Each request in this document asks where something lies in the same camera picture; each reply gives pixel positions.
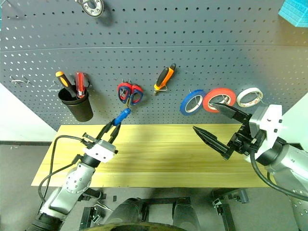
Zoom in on thin white wire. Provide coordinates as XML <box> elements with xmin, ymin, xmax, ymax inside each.
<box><xmin>92</xmin><ymin>204</ymin><xmax>114</xmax><ymax>213</ymax></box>

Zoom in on red transparent screwdriver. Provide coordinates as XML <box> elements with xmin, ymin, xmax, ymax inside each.
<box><xmin>74</xmin><ymin>71</ymin><xmax>87</xmax><ymax>99</ymax></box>

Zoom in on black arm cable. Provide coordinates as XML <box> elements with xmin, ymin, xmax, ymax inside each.
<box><xmin>249</xmin><ymin>138</ymin><xmax>308</xmax><ymax>200</ymax></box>
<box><xmin>38</xmin><ymin>135</ymin><xmax>87</xmax><ymax>203</ymax></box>

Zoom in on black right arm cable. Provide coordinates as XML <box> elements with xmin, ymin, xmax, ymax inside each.
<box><xmin>249</xmin><ymin>138</ymin><xmax>308</xmax><ymax>200</ymax></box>

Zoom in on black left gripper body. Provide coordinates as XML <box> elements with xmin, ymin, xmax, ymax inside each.
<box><xmin>81</xmin><ymin>132</ymin><xmax>102</xmax><ymax>149</ymax></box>

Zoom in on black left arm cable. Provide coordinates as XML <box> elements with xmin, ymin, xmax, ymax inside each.
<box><xmin>38</xmin><ymin>135</ymin><xmax>87</xmax><ymax>203</ymax></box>

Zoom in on grey metal pegboard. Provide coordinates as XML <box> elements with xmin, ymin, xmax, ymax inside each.
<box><xmin>0</xmin><ymin>0</ymin><xmax>308</xmax><ymax>132</ymax></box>

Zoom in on blue handled screwdriver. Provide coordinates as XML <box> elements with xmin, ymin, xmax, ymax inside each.
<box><xmin>113</xmin><ymin>107</ymin><xmax>132</xmax><ymax>127</ymax></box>

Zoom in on orange and black screwdriver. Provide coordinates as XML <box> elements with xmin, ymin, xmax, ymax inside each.
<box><xmin>55</xmin><ymin>71</ymin><xmax>77</xmax><ymax>98</ymax></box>

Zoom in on orange and black pliers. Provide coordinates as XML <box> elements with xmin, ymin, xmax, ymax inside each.
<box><xmin>154</xmin><ymin>63</ymin><xmax>177</xmax><ymax>95</ymax></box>

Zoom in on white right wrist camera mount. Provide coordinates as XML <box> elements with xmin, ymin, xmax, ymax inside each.
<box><xmin>249</xmin><ymin>104</ymin><xmax>283</xmax><ymax>154</ymax></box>

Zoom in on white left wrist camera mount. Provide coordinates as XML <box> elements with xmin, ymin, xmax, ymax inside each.
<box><xmin>83</xmin><ymin>140</ymin><xmax>116</xmax><ymax>164</ymax></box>

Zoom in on navy handled scissors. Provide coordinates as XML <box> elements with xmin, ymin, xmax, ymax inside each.
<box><xmin>119</xmin><ymin>85</ymin><xmax>142</xmax><ymax>108</ymax></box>

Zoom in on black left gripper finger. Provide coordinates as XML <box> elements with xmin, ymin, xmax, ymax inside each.
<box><xmin>96</xmin><ymin>121</ymin><xmax>114</xmax><ymax>140</ymax></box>
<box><xmin>108</xmin><ymin>125</ymin><xmax>121</xmax><ymax>144</ymax></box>

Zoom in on red handled scissors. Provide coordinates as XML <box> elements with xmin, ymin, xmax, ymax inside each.
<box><xmin>117</xmin><ymin>82</ymin><xmax>144</xmax><ymax>106</ymax></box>

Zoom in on silver pliers wire hook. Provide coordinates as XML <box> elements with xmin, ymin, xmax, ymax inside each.
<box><xmin>154</xmin><ymin>85</ymin><xmax>168</xmax><ymax>96</ymax></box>

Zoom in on silver triangular wire hook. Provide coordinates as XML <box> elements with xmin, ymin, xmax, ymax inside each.
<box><xmin>47</xmin><ymin>80</ymin><xmax>61</xmax><ymax>92</ymax></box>

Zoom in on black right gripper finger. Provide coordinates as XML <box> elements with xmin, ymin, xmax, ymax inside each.
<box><xmin>211</xmin><ymin>103</ymin><xmax>251</xmax><ymax>124</ymax></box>
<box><xmin>192</xmin><ymin>125</ymin><xmax>229</xmax><ymax>154</ymax></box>

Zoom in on black plastic cup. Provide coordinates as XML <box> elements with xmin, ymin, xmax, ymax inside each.
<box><xmin>58</xmin><ymin>87</ymin><xmax>94</xmax><ymax>123</ymax></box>

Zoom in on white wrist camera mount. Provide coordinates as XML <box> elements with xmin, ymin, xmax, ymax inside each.
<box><xmin>83</xmin><ymin>140</ymin><xmax>116</xmax><ymax>164</ymax></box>
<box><xmin>249</xmin><ymin>104</ymin><xmax>283</xmax><ymax>154</ymax></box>

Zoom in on blue tape roll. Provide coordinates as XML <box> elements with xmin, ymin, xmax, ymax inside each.
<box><xmin>180</xmin><ymin>89</ymin><xmax>206</xmax><ymax>116</ymax></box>

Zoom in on silver metal ring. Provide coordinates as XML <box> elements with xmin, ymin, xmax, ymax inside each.
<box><xmin>80</xmin><ymin>0</ymin><xmax>104</xmax><ymax>17</ymax></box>

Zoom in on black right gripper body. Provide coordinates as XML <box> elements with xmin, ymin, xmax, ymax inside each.
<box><xmin>222</xmin><ymin>122</ymin><xmax>265</xmax><ymax>161</ymax></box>

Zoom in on white tape roll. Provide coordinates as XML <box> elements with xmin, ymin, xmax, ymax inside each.
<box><xmin>236</xmin><ymin>87</ymin><xmax>263</xmax><ymax>108</ymax></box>

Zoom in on black metal table frame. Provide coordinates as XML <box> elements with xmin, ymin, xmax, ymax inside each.
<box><xmin>79</xmin><ymin>189</ymin><xmax>250</xmax><ymax>231</ymax></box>

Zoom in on teal foam block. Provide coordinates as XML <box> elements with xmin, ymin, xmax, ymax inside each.
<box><xmin>278</xmin><ymin>0</ymin><xmax>308</xmax><ymax>27</ymax></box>

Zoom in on red tape roll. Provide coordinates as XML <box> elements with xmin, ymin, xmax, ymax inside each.
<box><xmin>203</xmin><ymin>88</ymin><xmax>237</xmax><ymax>114</ymax></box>

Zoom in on white wire peg hooks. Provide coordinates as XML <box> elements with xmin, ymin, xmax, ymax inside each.
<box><xmin>9</xmin><ymin>76</ymin><xmax>31</xmax><ymax>85</ymax></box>

